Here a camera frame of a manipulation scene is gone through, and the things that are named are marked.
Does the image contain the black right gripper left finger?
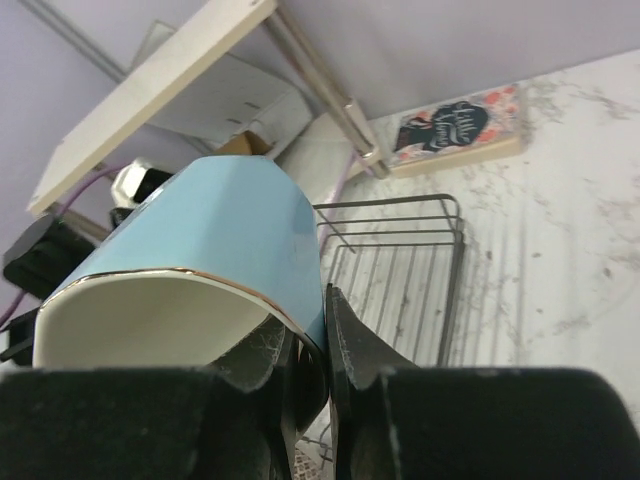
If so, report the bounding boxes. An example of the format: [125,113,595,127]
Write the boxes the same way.
[210,316,295,395]

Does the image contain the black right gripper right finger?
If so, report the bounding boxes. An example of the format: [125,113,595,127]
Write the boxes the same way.
[325,283,416,390]

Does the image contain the light blue mug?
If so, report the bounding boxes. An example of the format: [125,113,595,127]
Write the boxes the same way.
[33,156,326,369]

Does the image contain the patterned ceramic bowl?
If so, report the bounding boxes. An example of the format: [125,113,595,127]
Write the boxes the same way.
[293,440,334,480]

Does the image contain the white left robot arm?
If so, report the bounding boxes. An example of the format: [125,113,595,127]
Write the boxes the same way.
[1,213,100,367]

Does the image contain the cardboard box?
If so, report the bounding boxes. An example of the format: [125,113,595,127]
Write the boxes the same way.
[214,130,273,156]

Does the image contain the floral cover book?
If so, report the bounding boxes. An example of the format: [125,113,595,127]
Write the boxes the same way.
[388,83,526,177]

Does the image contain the white wooden shelf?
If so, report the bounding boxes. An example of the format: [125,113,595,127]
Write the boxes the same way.
[27,1,389,215]

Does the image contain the black wire dish rack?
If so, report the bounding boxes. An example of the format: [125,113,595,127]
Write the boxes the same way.
[315,193,466,367]

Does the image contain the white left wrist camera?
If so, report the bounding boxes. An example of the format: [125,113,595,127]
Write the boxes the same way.
[111,157,174,209]

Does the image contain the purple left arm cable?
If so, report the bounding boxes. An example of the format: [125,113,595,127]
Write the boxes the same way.
[0,162,119,326]

